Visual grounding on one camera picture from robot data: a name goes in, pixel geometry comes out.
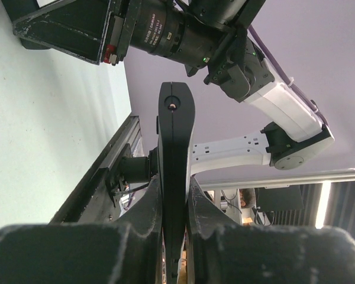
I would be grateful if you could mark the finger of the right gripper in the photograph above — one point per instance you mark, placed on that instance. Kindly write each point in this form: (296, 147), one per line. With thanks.
(17, 9)
(76, 28)

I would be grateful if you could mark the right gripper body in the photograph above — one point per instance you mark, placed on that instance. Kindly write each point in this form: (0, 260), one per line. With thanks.
(118, 24)

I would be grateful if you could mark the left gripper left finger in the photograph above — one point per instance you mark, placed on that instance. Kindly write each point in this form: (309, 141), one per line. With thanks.
(128, 250)

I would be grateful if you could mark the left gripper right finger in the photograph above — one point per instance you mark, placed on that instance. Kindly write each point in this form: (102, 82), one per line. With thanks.
(221, 251)

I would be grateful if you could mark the black remote control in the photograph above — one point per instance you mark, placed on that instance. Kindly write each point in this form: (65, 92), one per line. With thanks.
(176, 118)

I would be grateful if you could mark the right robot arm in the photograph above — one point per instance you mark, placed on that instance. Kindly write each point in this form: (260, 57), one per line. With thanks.
(216, 35)

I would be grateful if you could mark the person in background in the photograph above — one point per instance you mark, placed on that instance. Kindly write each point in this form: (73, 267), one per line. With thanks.
(247, 198)

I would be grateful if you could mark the black monitor in background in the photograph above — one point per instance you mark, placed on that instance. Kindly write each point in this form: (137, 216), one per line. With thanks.
(280, 199)

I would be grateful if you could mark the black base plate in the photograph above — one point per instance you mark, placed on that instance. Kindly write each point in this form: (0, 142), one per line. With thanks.
(97, 197)

